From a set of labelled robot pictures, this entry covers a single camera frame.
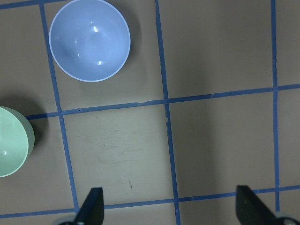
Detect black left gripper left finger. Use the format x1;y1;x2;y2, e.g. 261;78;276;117
74;187;105;225

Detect green bowl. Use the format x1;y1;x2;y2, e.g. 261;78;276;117
0;106;35;177

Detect blue bowl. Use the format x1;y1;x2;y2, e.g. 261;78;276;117
49;0;131;82

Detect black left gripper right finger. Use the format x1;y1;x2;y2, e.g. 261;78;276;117
235;185;277;225

